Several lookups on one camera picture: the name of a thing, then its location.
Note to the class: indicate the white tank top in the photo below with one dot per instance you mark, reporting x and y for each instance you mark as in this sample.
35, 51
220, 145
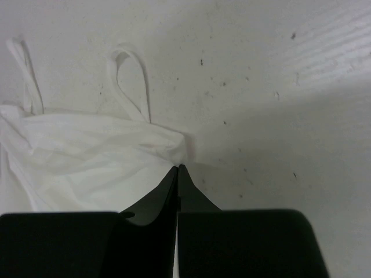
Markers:
81, 162

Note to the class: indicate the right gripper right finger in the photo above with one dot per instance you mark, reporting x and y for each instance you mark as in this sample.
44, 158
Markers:
242, 243

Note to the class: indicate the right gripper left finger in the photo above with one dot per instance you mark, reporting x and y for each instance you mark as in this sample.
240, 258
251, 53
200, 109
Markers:
137, 242

